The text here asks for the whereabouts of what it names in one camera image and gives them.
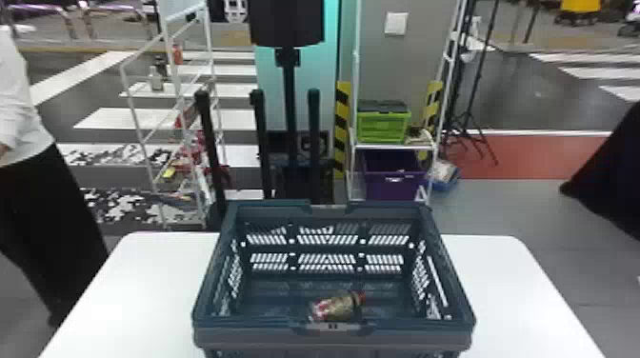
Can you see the purple crate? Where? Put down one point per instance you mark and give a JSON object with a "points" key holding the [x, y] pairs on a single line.
{"points": [[392, 175]]}

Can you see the white shelf trolley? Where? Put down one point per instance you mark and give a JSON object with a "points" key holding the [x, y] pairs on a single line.
{"points": [[395, 145]]}

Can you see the green crate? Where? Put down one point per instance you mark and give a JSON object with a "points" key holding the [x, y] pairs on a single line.
{"points": [[382, 125]]}

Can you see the brown bottle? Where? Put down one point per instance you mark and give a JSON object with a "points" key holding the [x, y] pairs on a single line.
{"points": [[340, 306]]}

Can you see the blue basket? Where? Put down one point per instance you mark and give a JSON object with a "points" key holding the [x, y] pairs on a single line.
{"points": [[280, 320]]}

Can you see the black tripod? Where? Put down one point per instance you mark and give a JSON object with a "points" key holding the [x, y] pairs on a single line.
{"points": [[470, 100]]}

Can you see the person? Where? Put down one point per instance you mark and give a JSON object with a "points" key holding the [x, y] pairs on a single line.
{"points": [[612, 170], [30, 200]]}

